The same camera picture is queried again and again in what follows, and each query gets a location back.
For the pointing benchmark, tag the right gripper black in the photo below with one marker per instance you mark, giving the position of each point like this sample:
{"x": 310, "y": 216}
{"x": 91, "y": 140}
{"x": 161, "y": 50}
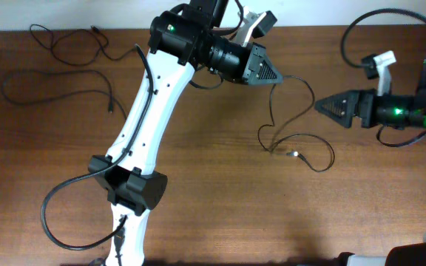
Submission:
{"x": 365, "y": 108}

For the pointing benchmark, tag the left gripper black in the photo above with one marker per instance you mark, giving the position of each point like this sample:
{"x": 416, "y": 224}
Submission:
{"x": 252, "y": 64}

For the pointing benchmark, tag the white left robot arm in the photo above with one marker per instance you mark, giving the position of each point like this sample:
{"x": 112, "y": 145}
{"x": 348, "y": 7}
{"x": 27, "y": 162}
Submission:
{"x": 182, "y": 41}

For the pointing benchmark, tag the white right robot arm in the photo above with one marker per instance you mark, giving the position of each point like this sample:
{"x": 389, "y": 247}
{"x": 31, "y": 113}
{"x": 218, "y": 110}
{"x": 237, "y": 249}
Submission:
{"x": 414, "y": 254}

